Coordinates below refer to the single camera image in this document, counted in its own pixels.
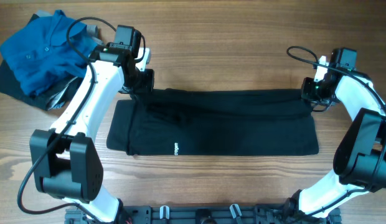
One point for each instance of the grey folded garment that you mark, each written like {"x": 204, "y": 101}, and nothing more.
{"x": 63, "y": 91}

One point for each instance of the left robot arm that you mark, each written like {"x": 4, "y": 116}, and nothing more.
{"x": 65, "y": 161}

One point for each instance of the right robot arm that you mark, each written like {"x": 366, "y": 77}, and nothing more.
{"x": 359, "y": 165}

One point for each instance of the blue polo shirt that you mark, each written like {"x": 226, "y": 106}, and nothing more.
{"x": 40, "y": 56}

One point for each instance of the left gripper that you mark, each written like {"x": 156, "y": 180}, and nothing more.
{"x": 147, "y": 86}

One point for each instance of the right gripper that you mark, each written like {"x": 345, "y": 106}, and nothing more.
{"x": 307, "y": 92}

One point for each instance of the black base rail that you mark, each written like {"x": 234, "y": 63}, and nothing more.
{"x": 258, "y": 214}

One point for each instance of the black t-shirt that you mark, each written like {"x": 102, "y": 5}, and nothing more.
{"x": 214, "y": 123}

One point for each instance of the black folded garment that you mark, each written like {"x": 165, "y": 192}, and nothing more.
{"x": 8, "y": 83}

